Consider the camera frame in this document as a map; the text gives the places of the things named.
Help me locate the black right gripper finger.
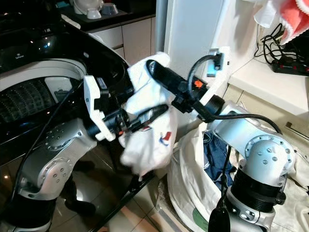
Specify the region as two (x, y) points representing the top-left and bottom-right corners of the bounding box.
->
(146, 59), (190, 95)

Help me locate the white shirt with red-blue logo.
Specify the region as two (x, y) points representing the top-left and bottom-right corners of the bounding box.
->
(120, 52), (180, 180)

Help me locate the black top-loading washing machine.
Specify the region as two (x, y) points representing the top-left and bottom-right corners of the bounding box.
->
(0, 14), (156, 232)

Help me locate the white kitchen cabinet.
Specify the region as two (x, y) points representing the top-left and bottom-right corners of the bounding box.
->
(91, 16), (158, 64)

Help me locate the tall white appliance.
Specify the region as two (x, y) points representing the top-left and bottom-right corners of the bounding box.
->
(167, 0), (262, 142)

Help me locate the grey vertical pipe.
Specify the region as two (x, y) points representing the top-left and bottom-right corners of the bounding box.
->
(155, 0), (170, 55)

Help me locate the blue denim garment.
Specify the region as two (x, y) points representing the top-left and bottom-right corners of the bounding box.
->
(203, 131), (233, 190)

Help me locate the white counter shelf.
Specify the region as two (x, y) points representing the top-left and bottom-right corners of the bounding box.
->
(224, 58), (309, 122)

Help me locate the white fabric laundry bag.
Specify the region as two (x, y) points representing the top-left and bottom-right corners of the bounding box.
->
(157, 121), (309, 232)

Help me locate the steel washer drum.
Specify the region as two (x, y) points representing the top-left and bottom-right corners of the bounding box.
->
(0, 60), (79, 124)

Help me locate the white ceramic bowl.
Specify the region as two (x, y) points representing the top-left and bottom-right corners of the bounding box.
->
(86, 7), (103, 20)

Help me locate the white plastic cup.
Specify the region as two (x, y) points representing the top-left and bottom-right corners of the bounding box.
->
(253, 0), (286, 28)

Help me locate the red cloth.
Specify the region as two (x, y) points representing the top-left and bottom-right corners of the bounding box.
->
(279, 0), (309, 45)

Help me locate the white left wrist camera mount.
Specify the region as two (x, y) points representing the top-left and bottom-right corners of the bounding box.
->
(83, 75), (116, 142)

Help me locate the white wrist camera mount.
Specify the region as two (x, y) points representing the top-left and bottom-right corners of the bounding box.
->
(83, 75), (116, 142)
(195, 46), (230, 120)

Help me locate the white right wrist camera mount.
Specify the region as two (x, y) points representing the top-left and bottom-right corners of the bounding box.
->
(195, 46), (230, 120)

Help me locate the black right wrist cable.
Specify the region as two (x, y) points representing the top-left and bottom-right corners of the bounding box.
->
(187, 54), (283, 137)

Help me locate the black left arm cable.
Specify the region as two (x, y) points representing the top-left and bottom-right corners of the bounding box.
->
(12, 80), (85, 206)

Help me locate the thin black hanging cable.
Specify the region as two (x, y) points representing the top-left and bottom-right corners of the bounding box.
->
(207, 144), (233, 232)

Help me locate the black power strip with cables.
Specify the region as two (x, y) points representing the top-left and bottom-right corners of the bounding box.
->
(255, 23), (309, 76)

